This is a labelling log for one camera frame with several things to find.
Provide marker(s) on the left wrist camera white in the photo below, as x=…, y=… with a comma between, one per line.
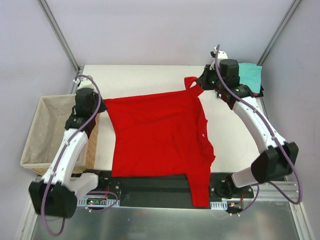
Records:
x=84, y=82

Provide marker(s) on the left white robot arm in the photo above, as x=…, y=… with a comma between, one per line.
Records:
x=55, y=195

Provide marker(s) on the wicker basket with cloth liner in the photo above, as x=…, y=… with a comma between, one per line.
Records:
x=46, y=132

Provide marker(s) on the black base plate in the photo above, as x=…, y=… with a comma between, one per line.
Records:
x=172, y=192

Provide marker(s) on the aluminium frame post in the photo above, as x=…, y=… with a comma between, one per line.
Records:
x=279, y=30
x=45, y=7

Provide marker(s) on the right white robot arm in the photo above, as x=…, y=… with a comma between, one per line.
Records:
x=277, y=156

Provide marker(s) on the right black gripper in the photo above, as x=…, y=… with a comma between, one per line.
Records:
x=202, y=80

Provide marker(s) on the red t shirt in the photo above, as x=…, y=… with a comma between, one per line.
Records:
x=163, y=134

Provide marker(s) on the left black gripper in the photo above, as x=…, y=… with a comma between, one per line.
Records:
x=100, y=107

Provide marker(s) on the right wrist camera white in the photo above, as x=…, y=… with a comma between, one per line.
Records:
x=217, y=56

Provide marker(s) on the black t shirt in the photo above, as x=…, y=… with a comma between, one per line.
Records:
x=260, y=94

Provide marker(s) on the left aluminium frame post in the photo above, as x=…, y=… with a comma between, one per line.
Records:
x=45, y=7

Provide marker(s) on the right aluminium frame post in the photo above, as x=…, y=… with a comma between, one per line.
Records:
x=279, y=30

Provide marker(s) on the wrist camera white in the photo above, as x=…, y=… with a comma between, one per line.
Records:
x=84, y=82
x=217, y=56

